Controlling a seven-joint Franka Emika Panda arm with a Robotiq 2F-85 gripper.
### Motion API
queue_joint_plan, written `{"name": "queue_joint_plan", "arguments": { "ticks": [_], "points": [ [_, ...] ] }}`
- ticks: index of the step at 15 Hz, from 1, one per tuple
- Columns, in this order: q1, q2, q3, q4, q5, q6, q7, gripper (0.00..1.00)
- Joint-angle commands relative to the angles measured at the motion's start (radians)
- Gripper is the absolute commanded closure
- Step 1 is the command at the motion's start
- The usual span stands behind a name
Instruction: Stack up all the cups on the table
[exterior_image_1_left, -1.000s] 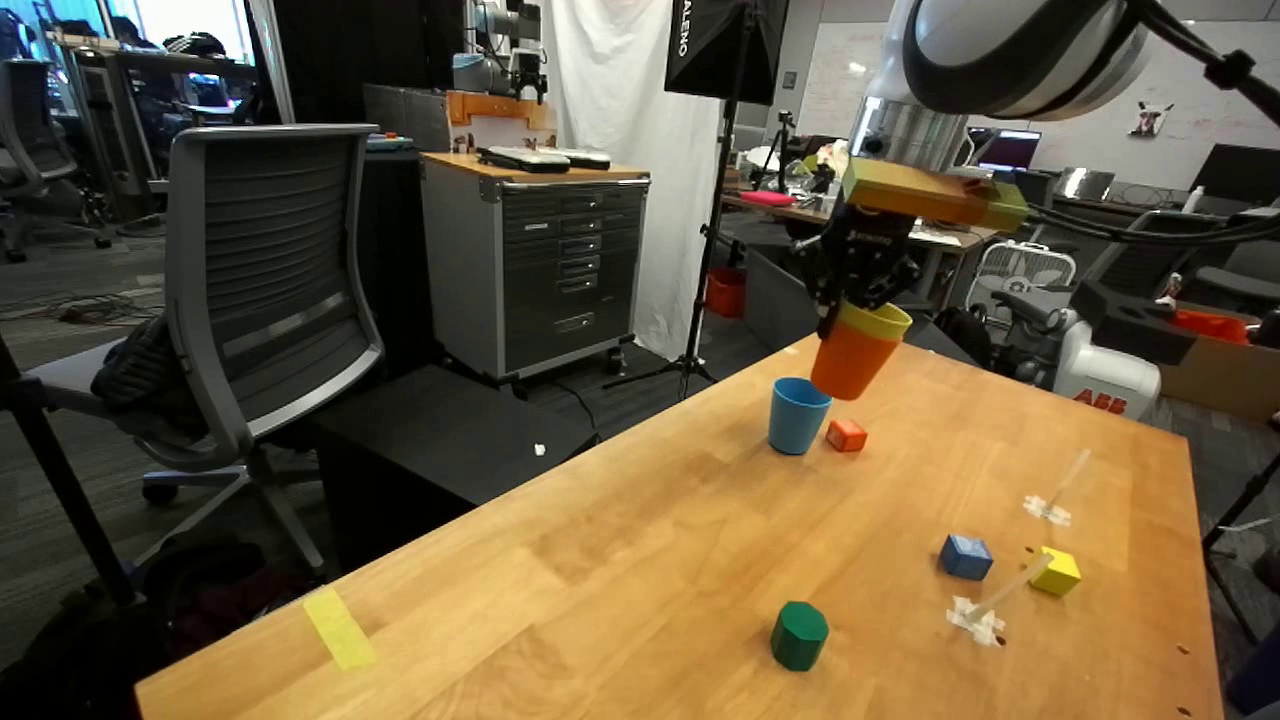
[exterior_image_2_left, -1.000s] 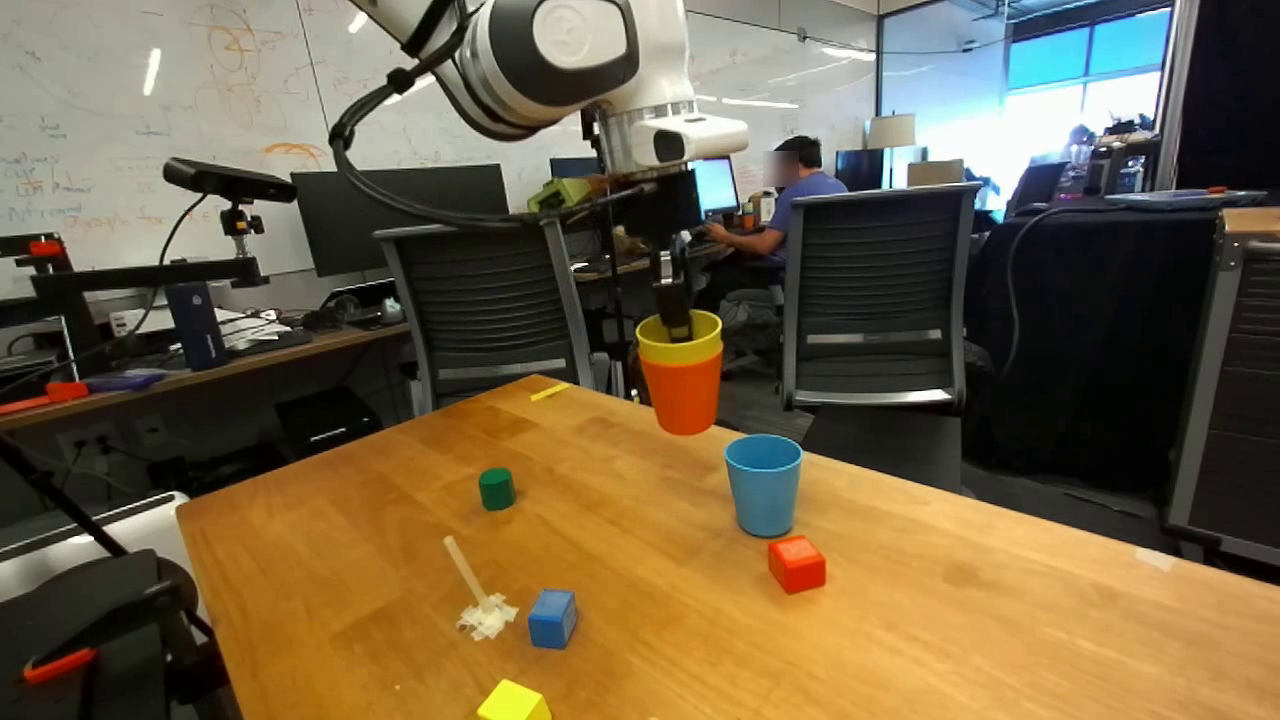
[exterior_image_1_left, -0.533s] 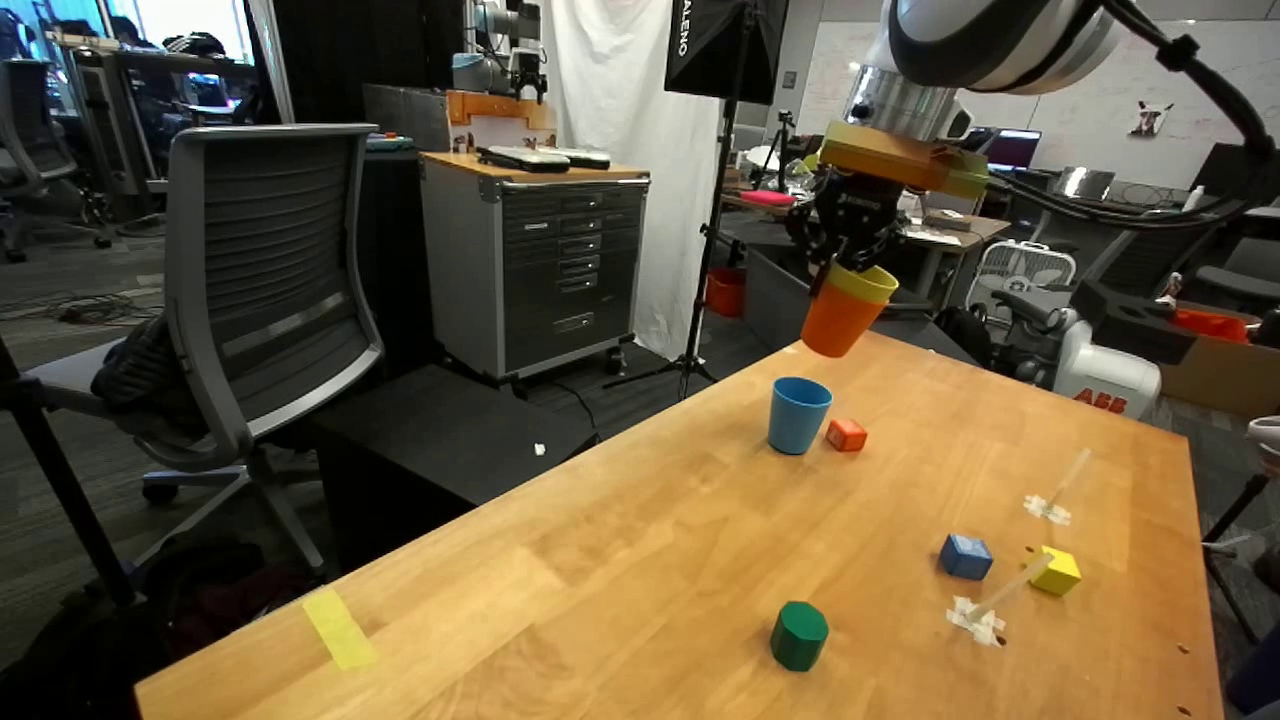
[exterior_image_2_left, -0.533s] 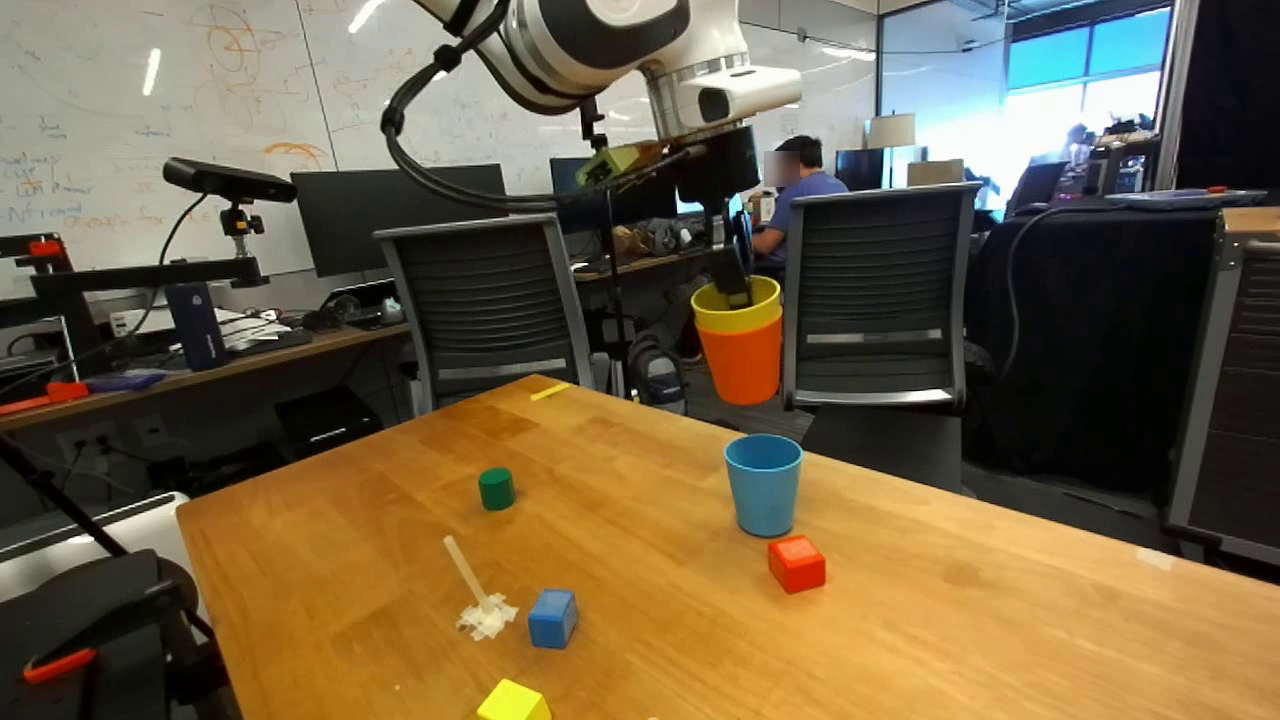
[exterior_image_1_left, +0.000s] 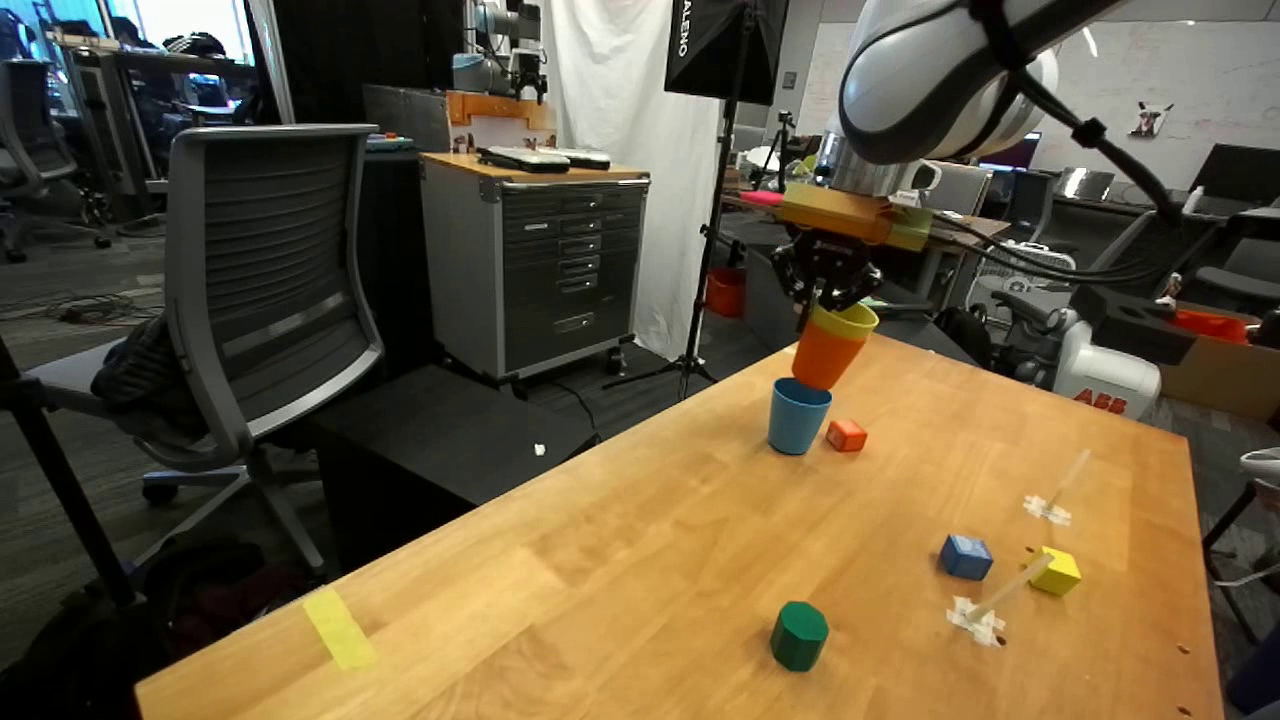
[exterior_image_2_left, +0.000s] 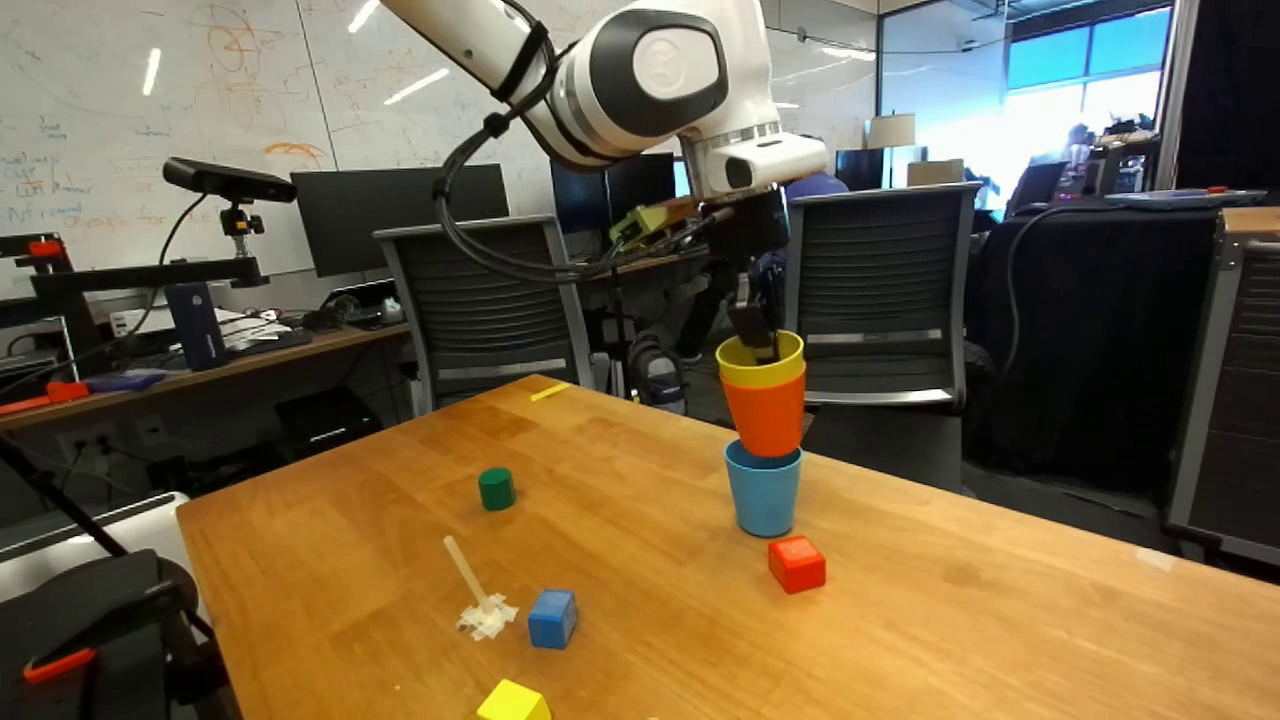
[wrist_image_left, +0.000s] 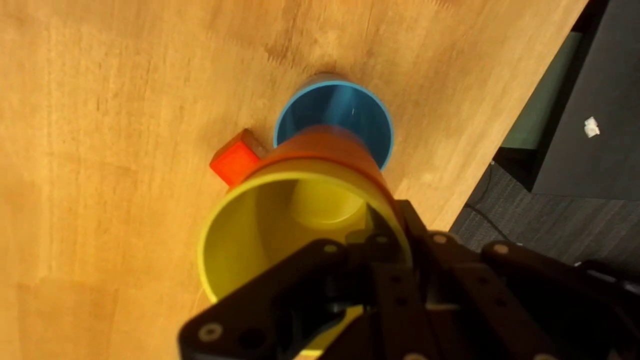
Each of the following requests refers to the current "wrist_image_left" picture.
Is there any black floor cable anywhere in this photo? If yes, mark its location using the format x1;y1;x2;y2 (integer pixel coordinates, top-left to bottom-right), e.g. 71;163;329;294
462;198;516;246

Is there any black low platform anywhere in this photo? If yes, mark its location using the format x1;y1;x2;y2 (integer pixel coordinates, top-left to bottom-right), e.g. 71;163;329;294
493;0;640;201

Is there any yellow plastic cup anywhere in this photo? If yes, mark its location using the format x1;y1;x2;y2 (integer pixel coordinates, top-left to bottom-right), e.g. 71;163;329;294
196;167;414;336

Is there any orange plastic cup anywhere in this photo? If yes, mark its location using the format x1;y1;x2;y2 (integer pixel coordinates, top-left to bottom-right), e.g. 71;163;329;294
249;124;396;201

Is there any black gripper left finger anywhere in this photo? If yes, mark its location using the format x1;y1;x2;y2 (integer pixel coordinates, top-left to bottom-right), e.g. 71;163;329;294
178;221;410;360

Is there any white paper scrap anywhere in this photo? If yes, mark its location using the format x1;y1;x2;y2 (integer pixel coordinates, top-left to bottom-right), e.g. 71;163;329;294
583;115;602;139

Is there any red cube block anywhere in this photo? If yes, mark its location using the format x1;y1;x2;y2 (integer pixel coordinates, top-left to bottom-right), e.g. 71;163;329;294
208;127;270;188

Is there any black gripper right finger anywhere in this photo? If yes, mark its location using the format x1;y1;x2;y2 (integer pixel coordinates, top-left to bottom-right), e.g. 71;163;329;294
392;198;640;360

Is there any blue plastic cup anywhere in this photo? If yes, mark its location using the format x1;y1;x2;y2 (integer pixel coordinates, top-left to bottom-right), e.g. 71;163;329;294
273;78;396;169

